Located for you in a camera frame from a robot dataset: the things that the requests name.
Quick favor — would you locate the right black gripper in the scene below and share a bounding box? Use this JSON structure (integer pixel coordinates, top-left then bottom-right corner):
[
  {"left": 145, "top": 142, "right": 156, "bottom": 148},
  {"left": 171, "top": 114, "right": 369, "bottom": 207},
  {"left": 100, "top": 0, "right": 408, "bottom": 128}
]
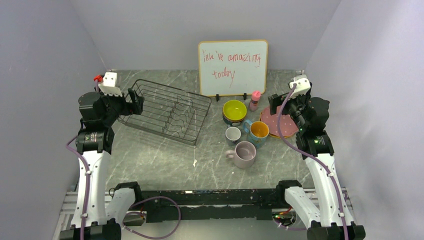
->
[{"left": 268, "top": 89, "right": 311, "bottom": 131}]

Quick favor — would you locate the yellow-green bowl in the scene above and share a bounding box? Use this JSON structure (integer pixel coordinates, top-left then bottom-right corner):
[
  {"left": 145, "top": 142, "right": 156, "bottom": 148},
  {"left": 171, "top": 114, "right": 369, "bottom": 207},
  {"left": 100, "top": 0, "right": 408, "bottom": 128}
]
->
[{"left": 222, "top": 100, "right": 248, "bottom": 120}]

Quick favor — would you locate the small grey printed mug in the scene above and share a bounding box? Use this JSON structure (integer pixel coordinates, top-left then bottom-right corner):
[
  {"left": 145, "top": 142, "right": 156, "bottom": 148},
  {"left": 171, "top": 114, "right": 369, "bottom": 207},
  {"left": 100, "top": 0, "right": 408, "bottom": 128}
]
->
[{"left": 225, "top": 126, "right": 242, "bottom": 146}]

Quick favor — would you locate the blue butterfly mug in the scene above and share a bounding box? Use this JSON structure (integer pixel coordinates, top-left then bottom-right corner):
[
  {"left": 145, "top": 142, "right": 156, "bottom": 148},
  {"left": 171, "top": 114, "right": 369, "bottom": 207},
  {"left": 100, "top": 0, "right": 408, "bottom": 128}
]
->
[{"left": 242, "top": 119, "right": 270, "bottom": 149}]

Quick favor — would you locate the grey wire dish rack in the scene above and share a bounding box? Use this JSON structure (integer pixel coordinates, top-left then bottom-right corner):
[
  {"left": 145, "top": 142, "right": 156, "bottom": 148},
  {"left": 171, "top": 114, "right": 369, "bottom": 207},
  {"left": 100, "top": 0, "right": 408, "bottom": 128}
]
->
[{"left": 118, "top": 79, "right": 212, "bottom": 146}]

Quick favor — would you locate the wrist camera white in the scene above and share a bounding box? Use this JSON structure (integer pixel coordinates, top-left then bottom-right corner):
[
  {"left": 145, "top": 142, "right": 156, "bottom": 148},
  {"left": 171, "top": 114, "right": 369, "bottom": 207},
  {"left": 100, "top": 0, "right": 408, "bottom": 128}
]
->
[
  {"left": 288, "top": 74, "right": 312, "bottom": 99},
  {"left": 98, "top": 71, "right": 123, "bottom": 97}
]

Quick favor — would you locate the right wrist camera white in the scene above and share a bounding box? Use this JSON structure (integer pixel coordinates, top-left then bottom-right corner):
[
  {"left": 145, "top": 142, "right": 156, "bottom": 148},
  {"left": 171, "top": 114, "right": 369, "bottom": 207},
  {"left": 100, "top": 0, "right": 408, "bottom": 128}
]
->
[{"left": 288, "top": 74, "right": 312, "bottom": 99}]

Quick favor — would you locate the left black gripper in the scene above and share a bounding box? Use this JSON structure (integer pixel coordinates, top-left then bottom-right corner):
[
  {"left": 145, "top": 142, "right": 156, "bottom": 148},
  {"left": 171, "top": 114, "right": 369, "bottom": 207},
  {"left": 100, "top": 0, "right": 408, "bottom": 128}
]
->
[{"left": 94, "top": 85, "right": 144, "bottom": 126}]

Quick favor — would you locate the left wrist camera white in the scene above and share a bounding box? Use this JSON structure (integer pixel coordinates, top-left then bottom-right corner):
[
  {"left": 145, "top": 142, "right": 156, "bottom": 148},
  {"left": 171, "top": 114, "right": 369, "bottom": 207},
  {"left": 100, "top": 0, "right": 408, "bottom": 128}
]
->
[{"left": 98, "top": 71, "right": 123, "bottom": 97}]

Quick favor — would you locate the whiteboard with yellow frame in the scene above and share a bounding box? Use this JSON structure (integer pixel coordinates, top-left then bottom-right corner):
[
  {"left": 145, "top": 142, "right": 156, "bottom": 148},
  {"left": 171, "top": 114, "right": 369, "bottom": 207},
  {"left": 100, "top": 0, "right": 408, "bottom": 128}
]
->
[{"left": 197, "top": 39, "right": 269, "bottom": 97}]

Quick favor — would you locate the black base frame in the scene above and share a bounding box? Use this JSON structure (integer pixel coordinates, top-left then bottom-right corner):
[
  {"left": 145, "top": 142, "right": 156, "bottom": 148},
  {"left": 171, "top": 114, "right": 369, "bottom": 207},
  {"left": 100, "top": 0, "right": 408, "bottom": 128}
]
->
[{"left": 136, "top": 187, "right": 289, "bottom": 223}]

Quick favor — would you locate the teal white dotted bowl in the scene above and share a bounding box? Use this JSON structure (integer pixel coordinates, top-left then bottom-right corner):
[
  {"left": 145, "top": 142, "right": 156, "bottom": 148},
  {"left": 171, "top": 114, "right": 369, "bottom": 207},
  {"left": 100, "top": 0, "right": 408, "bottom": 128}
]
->
[{"left": 222, "top": 114, "right": 246, "bottom": 127}]

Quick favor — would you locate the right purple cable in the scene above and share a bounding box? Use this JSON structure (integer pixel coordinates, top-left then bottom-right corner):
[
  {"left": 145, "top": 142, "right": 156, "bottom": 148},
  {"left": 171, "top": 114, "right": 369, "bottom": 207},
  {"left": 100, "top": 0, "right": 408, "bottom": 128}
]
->
[{"left": 273, "top": 83, "right": 349, "bottom": 240}]

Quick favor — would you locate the small pink bottle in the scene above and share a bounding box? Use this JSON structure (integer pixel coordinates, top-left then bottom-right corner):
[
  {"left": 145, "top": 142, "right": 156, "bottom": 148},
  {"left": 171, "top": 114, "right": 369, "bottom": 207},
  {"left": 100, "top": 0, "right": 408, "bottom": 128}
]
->
[{"left": 248, "top": 90, "right": 262, "bottom": 112}]

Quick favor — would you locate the pink polka dot plate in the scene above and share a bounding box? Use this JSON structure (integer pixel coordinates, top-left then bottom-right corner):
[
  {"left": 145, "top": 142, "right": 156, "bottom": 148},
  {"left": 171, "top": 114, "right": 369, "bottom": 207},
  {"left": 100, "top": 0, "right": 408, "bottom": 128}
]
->
[{"left": 260, "top": 106, "right": 299, "bottom": 138}]

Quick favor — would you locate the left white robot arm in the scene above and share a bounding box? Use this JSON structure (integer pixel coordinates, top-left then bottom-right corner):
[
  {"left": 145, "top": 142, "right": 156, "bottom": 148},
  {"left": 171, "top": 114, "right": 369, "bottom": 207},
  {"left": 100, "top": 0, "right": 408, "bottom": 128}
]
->
[{"left": 59, "top": 88, "right": 145, "bottom": 240}]

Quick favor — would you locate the aluminium rail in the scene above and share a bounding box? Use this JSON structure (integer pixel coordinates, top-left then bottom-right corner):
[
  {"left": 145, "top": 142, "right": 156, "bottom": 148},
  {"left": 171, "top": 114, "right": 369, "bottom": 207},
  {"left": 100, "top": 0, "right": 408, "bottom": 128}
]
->
[{"left": 60, "top": 191, "right": 115, "bottom": 216}]

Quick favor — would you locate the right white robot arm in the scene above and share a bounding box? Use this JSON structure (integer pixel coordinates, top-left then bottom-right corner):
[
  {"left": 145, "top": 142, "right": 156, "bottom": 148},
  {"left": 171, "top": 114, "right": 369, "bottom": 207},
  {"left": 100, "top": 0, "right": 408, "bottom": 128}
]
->
[{"left": 268, "top": 93, "right": 366, "bottom": 240}]

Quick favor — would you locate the purple cable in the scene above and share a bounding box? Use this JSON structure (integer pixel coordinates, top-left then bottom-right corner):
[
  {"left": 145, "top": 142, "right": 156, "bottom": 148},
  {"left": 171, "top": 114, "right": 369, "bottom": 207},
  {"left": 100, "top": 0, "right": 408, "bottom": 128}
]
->
[
  {"left": 273, "top": 83, "right": 349, "bottom": 240},
  {"left": 65, "top": 79, "right": 182, "bottom": 240}
]

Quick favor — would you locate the grey lilac mug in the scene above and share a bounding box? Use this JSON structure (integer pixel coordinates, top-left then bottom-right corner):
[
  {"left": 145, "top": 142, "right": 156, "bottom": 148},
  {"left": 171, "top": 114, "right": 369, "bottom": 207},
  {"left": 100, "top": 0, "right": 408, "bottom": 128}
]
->
[{"left": 224, "top": 141, "right": 257, "bottom": 169}]

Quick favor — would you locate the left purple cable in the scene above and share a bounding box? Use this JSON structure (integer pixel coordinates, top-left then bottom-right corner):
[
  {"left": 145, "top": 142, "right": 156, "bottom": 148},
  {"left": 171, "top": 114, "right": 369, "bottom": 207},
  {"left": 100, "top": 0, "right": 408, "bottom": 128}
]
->
[{"left": 65, "top": 79, "right": 182, "bottom": 240}]

